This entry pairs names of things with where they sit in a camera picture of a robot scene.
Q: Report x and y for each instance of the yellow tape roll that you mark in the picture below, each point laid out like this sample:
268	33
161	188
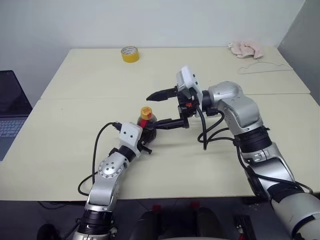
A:
130	58

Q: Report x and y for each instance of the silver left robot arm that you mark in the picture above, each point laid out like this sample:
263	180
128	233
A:
107	170

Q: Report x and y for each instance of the dark laptop with grey keyboard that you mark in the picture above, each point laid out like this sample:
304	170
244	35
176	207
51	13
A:
10	95

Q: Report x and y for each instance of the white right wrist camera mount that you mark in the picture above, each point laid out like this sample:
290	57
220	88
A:
187	77

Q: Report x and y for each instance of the pink crumpled cloth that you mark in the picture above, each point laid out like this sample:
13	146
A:
246	48

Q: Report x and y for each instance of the yellow-capped dark drink bottle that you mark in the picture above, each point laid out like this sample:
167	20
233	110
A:
146	112

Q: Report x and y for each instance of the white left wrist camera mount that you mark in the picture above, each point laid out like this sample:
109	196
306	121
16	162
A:
130	133

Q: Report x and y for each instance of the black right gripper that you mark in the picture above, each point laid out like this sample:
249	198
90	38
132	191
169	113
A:
185	110

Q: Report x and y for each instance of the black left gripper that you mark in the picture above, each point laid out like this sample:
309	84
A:
145	148

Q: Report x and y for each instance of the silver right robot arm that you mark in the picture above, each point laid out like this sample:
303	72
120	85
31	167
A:
240	110

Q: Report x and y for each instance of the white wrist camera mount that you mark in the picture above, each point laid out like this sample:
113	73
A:
187	77
130	133

